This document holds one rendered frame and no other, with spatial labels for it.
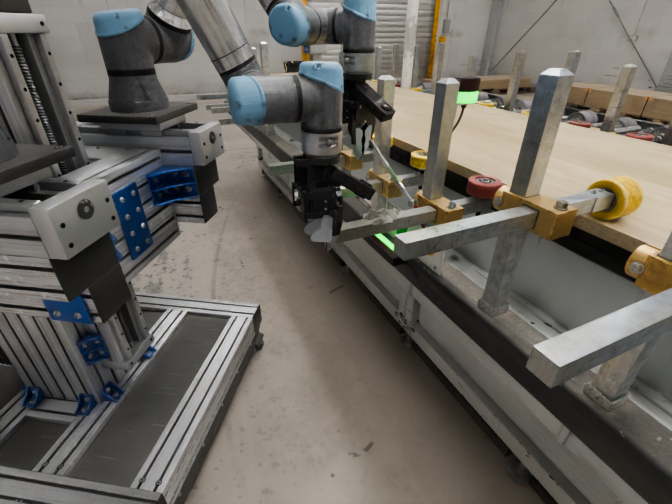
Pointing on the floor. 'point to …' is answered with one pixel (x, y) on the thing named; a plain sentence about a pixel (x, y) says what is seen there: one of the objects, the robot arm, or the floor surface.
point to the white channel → (409, 43)
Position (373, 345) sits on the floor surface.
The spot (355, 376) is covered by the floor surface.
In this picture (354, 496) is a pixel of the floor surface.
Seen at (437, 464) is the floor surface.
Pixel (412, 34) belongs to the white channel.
